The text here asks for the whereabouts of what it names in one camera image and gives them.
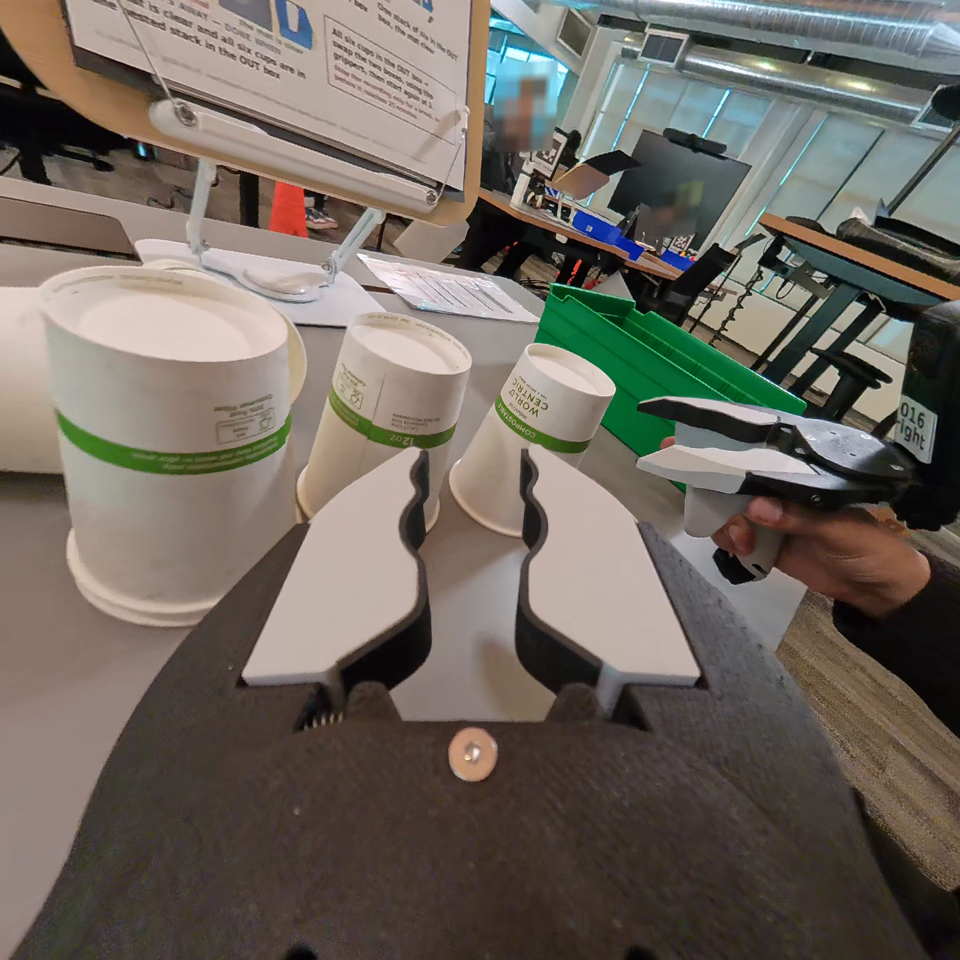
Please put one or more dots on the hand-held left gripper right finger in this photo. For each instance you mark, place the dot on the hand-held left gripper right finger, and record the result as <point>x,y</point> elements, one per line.
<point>607,592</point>

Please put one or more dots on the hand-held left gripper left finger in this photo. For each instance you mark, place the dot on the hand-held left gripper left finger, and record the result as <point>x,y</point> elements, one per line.
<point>337,592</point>

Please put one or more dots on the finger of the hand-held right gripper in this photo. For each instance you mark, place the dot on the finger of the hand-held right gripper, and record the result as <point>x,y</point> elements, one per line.
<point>697,465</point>
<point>720,418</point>

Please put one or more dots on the green plastic bin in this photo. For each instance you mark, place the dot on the green plastic bin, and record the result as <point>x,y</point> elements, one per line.
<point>637,360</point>

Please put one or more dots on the white paper cup green band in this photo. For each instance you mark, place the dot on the white paper cup green band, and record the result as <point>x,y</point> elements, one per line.
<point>172,525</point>
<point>390,397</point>
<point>547,420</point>
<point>22,375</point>

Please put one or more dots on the person's right forearm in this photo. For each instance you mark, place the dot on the person's right forearm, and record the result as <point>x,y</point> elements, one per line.
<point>915,652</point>

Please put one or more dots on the height adjustable wooden desk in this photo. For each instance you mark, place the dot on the height adjustable wooden desk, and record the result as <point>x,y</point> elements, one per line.
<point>840,266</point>

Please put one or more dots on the grey desk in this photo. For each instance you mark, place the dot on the grey desk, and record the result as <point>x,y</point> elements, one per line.
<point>75,675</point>

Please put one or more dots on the person's right hand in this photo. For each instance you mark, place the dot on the person's right hand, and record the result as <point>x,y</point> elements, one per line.
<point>847,559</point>

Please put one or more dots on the blue plastic bin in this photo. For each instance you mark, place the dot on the blue plastic bin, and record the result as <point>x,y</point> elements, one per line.
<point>664,261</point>
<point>598,227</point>

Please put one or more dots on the black monitor screen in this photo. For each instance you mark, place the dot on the black monitor screen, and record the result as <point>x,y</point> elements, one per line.
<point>675,187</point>

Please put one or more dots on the wooden table with bins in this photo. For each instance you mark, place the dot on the wooden table with bins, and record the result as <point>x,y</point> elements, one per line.
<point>540,219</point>

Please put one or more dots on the laminated paper card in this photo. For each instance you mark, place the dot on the laminated paper card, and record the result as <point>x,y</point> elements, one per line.
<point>450,285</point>

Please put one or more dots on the grey folded board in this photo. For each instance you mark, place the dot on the grey folded board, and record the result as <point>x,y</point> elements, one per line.
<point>431,240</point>

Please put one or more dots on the black floor lamp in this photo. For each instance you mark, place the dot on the black floor lamp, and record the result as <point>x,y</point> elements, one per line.
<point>946,101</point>

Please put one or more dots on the orange traffic cone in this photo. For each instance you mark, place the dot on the orange traffic cone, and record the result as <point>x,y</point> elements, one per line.
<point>289,210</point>

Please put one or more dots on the printed instruction sheet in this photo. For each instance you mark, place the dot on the printed instruction sheet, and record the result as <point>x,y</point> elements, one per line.
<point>262,60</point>

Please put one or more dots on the silver ventilation duct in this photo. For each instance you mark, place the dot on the silver ventilation duct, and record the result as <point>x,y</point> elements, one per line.
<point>787,64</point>

